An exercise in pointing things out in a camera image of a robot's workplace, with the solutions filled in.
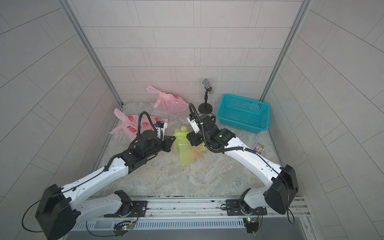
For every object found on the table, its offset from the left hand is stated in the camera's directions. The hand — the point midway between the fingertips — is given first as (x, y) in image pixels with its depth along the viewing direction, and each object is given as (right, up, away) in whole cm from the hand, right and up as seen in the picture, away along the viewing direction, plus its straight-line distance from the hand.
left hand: (178, 137), depth 77 cm
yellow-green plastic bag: (+4, -9, +1) cm, 10 cm away
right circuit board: (+35, -39, -9) cm, 54 cm away
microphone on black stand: (+16, +17, +34) cm, 41 cm away
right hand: (+7, +2, -1) cm, 7 cm away
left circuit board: (-24, -39, -11) cm, 47 cm away
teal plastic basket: (+47, +12, +33) cm, 58 cm away
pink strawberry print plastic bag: (-33, +6, +15) cm, 36 cm away
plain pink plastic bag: (-11, +20, +25) cm, 34 cm away
